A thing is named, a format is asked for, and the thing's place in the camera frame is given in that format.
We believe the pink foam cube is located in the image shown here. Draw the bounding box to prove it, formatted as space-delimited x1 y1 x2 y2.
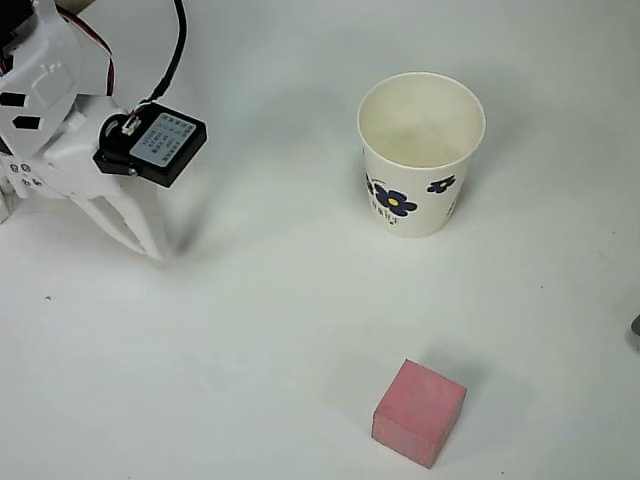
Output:
371 357 468 470

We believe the black camera cable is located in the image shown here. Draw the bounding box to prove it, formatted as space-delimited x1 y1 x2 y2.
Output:
144 0 189 107

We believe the black camera module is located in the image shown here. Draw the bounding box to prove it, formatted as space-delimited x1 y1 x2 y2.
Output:
92 102 209 189

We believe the flower print paper cup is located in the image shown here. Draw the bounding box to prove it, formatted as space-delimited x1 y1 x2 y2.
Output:
356 72 487 239

